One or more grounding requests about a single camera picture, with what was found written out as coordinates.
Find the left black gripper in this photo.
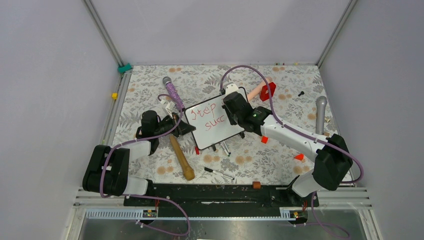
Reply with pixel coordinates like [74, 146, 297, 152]
[153, 112, 195, 137]

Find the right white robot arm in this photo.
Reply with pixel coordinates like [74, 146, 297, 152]
[223, 92, 353, 206]

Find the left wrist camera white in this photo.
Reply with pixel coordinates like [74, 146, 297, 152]
[164, 101, 176, 117]

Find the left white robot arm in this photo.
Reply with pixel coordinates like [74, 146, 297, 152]
[82, 110, 196, 206]

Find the black capped marker front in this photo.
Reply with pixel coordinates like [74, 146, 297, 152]
[204, 167, 235, 181]

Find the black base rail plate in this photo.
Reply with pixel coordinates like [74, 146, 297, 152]
[123, 182, 320, 218]

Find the small yellow cube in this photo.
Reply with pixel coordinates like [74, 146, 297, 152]
[111, 92, 118, 100]

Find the small red cube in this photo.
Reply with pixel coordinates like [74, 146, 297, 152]
[261, 136, 268, 144]

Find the small brown wooden cube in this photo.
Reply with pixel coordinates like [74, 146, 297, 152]
[252, 181, 262, 190]

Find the teal corner clip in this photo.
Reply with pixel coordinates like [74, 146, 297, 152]
[117, 63, 133, 74]

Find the black capped marker by board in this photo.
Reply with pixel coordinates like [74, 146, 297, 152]
[222, 141, 231, 156]

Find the red triangular block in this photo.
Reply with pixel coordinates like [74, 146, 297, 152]
[294, 153, 305, 161]

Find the white whiteboard black frame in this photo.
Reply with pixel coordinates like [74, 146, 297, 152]
[184, 94, 244, 150]

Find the red square block with hole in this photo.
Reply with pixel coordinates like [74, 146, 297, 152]
[259, 82, 277, 102]

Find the purple glitter microphone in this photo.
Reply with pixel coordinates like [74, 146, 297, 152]
[162, 76, 186, 110]

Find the pink toy microphone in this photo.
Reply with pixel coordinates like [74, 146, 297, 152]
[247, 81, 266, 102]

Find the silver grey microphone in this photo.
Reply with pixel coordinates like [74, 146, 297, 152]
[315, 95, 328, 135]

